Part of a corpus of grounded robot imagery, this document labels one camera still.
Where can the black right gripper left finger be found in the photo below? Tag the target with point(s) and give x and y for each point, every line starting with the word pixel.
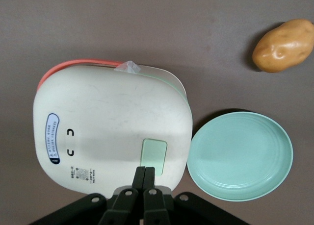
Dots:
pixel 122 205

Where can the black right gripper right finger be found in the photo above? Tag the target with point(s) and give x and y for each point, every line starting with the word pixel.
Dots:
pixel 154 207

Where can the mint green cooker button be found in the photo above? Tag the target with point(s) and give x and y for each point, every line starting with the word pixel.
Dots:
pixel 154 151

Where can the blue-edged warning label sticker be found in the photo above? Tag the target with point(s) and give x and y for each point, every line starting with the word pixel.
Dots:
pixel 53 136

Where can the mint green round plate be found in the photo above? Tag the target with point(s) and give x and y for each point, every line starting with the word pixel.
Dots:
pixel 240 156

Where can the clear plastic film scrap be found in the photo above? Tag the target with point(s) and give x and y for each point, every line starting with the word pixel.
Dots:
pixel 128 67

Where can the brown toy potato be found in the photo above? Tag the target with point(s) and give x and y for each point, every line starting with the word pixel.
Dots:
pixel 282 46

